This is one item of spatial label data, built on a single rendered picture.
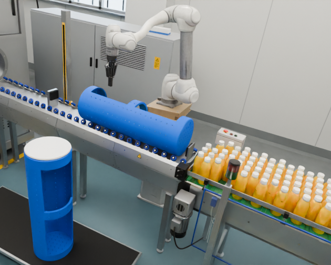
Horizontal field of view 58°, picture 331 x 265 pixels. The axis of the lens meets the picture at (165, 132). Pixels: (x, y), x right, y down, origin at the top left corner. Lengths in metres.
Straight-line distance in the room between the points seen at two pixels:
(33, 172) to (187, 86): 1.30
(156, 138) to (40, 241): 1.08
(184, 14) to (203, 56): 2.53
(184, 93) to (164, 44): 1.27
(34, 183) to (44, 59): 2.95
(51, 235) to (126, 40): 1.61
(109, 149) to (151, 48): 1.69
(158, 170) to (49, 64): 2.96
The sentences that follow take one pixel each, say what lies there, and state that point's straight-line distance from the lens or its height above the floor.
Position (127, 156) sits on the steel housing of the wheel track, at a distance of 2.30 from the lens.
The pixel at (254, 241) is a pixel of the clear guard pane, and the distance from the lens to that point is 2.03.
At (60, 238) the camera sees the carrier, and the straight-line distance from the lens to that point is 2.63.
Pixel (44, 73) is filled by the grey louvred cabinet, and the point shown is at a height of 0.58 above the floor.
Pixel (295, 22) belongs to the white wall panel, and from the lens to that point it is 4.55.
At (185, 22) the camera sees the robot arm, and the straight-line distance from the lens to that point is 2.34.
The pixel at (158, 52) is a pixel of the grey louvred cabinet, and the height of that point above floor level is 1.28.
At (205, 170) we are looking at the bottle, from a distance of 1.96.
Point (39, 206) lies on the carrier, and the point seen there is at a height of 0.67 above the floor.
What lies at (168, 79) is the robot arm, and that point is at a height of 1.31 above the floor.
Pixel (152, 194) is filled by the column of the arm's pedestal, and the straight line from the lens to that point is 3.12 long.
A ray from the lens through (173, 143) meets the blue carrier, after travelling 2.02.
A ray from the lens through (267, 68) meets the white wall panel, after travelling 4.65.
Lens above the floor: 2.08
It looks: 27 degrees down
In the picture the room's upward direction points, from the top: 8 degrees clockwise
